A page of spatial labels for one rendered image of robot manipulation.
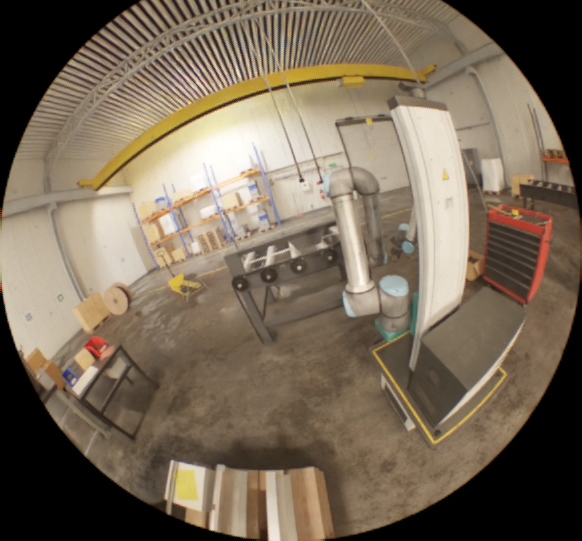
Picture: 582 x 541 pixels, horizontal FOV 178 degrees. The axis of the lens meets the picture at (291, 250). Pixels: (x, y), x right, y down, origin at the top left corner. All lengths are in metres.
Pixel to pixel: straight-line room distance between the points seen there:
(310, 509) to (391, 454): 0.62
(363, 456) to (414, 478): 0.41
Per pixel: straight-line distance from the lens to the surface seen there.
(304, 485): 1.28
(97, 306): 8.07
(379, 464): 1.53
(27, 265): 10.44
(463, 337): 0.94
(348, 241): 0.86
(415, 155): 0.73
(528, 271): 2.26
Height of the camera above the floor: 1.53
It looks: 17 degrees down
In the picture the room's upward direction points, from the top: 18 degrees counter-clockwise
